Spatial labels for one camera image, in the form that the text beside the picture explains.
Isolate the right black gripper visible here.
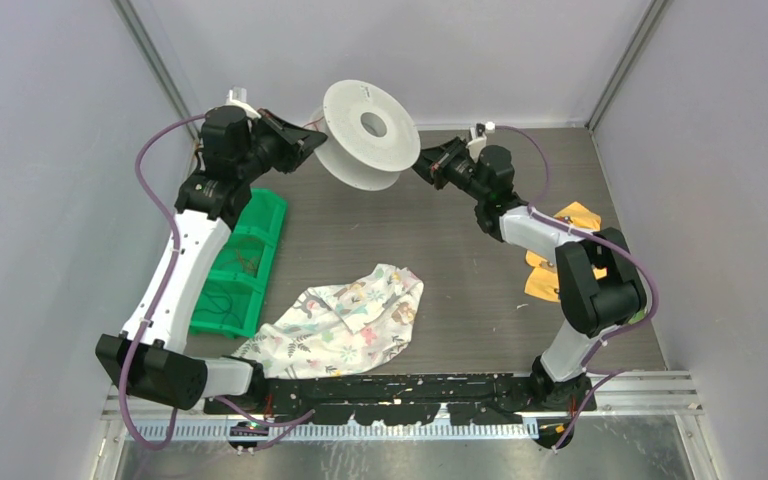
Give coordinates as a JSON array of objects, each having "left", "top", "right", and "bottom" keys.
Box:
[{"left": 401, "top": 137, "right": 488, "bottom": 204}]

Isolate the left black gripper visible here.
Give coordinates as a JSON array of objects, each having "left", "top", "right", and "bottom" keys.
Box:
[{"left": 237, "top": 107, "right": 326, "bottom": 182}]

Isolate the grey plastic spool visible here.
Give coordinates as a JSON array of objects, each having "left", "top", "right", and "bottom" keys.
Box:
[{"left": 311, "top": 80, "right": 421, "bottom": 191}]

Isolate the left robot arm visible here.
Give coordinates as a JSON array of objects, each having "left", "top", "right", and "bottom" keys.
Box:
[{"left": 95, "top": 105, "right": 328, "bottom": 414}]

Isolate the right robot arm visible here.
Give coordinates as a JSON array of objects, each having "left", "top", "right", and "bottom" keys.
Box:
[{"left": 413, "top": 138, "right": 647, "bottom": 411}]

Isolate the yellow patterned cloth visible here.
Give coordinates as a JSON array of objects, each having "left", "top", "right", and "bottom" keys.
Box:
[{"left": 524, "top": 202, "right": 602, "bottom": 303}]

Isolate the green three-compartment bin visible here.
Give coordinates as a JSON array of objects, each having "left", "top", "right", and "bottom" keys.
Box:
[{"left": 189, "top": 189, "right": 288, "bottom": 339}]

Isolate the white patterned cloth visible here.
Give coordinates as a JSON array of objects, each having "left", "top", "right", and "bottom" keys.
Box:
[{"left": 233, "top": 264, "right": 424, "bottom": 380}]

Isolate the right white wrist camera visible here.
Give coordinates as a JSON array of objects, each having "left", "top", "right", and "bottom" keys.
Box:
[{"left": 466, "top": 121, "right": 496, "bottom": 161}]

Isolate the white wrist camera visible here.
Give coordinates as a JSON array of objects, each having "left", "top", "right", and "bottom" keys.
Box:
[
  {"left": 225, "top": 86, "right": 261, "bottom": 120},
  {"left": 466, "top": 121, "right": 496, "bottom": 161}
]

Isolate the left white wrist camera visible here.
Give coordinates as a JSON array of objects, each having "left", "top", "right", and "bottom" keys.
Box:
[{"left": 225, "top": 86, "right": 261, "bottom": 120}]

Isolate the brown wire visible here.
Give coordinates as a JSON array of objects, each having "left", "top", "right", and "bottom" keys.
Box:
[{"left": 230, "top": 243, "right": 265, "bottom": 274}]

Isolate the dark blue wire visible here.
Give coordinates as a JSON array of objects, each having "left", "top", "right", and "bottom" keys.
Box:
[{"left": 199, "top": 288, "right": 247, "bottom": 329}]

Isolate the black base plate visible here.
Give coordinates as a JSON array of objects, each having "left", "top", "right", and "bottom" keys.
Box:
[{"left": 229, "top": 373, "right": 592, "bottom": 426}]

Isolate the aluminium frame rail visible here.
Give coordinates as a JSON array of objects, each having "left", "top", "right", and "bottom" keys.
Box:
[{"left": 100, "top": 370, "right": 703, "bottom": 421}]

